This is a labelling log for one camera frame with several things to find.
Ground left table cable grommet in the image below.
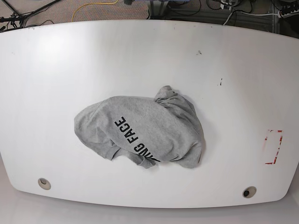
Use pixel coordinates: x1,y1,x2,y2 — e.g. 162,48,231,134
38,178,51,190

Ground white power strip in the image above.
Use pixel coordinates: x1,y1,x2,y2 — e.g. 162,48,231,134
278,5,299,19

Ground grey metal frame leg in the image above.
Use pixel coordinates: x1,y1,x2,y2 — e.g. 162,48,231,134
146,0,170,19

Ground yellow cable on floor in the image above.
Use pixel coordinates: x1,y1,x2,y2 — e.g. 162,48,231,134
71,0,120,22

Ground table cable grommet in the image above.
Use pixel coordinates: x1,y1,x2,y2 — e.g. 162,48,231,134
242,186,256,198
38,178,51,190

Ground black tripod legs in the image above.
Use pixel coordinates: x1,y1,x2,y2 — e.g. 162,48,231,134
0,0,61,33

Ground right table cable grommet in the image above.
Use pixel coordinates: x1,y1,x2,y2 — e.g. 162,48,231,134
242,186,256,198

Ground red tape rectangle marking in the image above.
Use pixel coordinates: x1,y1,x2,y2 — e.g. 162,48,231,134
263,130,283,165

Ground white cable on floor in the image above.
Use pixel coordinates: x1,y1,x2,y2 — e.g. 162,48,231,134
223,10,280,26

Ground grey printed T-shirt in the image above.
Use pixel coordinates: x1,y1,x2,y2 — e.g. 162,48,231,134
74,86,203,168

